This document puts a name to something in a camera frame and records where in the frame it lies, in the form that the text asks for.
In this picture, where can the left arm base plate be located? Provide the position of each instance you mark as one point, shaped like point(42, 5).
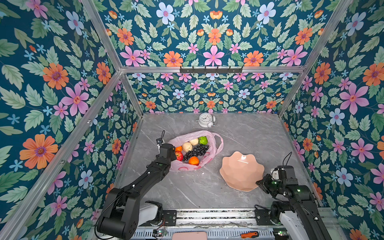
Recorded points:
point(168, 219)

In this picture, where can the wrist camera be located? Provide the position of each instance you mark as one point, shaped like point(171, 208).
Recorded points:
point(159, 142)
point(275, 173)

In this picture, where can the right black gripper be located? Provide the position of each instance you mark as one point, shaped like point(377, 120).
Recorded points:
point(263, 183)

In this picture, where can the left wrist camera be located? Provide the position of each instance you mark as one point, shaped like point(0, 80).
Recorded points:
point(159, 142)

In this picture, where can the pink flower-shaped bowl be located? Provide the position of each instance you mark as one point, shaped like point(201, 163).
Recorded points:
point(241, 172)

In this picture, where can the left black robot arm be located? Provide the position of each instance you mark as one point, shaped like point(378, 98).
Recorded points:
point(120, 215)

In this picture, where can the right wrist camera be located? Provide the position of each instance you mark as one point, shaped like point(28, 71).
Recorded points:
point(275, 173)

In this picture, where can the fake persimmon orange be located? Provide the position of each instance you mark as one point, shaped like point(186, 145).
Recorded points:
point(194, 161)

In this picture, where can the fake black grapes bunch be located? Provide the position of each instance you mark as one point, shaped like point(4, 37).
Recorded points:
point(198, 150)

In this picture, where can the fake green apple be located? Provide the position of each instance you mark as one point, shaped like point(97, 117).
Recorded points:
point(203, 140)

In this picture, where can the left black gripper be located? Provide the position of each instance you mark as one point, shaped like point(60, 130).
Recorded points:
point(173, 156)

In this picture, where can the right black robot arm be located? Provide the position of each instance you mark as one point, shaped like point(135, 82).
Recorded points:
point(294, 205)

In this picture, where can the white alarm clock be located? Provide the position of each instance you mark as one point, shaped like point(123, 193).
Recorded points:
point(206, 120)

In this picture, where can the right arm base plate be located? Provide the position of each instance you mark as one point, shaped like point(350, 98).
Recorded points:
point(264, 216)

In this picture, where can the pink box front edge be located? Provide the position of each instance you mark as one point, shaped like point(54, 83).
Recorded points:
point(190, 236)

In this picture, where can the fake pale yellow fruit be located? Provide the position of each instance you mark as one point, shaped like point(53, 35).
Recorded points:
point(194, 142)

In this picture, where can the fake beige pear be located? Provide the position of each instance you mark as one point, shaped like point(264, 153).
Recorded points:
point(187, 147)

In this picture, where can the orange handled screwdriver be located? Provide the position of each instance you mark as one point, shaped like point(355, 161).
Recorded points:
point(249, 235)

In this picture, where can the black hook rail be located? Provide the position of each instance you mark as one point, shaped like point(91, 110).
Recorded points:
point(210, 70)

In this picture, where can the pink plastic bag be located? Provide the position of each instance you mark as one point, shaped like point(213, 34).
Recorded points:
point(216, 145)

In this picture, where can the small circuit board left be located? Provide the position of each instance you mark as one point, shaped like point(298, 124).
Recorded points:
point(159, 233)

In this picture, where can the small circuit board right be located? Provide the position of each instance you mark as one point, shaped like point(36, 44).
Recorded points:
point(281, 235)

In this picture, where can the small circuit board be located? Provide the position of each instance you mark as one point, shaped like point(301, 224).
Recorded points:
point(281, 235)
point(159, 233)

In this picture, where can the fake red apple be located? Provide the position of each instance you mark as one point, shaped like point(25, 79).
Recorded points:
point(179, 156)

